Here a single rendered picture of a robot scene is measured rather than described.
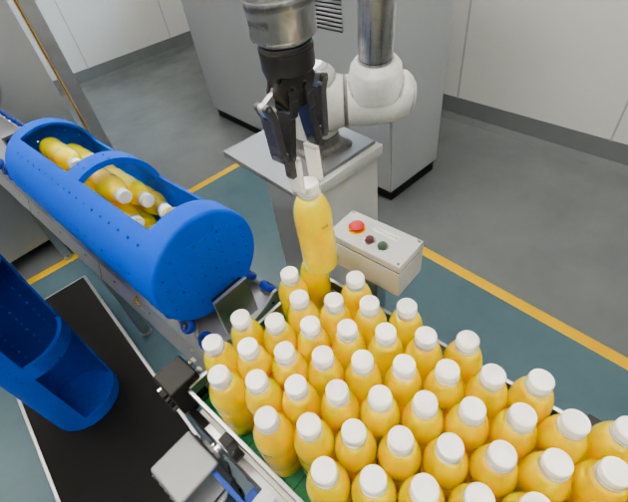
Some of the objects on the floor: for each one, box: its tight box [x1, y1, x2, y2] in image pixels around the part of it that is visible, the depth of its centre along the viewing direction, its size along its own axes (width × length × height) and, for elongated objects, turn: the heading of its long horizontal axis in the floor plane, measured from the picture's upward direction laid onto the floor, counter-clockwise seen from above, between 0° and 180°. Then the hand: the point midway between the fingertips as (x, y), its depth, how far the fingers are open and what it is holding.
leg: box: [96, 273, 153, 337], centre depth 198 cm, size 6×6×63 cm
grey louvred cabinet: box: [180, 0, 454, 200], centre depth 293 cm, size 54×215×145 cm, turn 50°
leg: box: [21, 204, 74, 261], centre depth 249 cm, size 6×6×63 cm
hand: (305, 168), depth 68 cm, fingers closed on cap, 4 cm apart
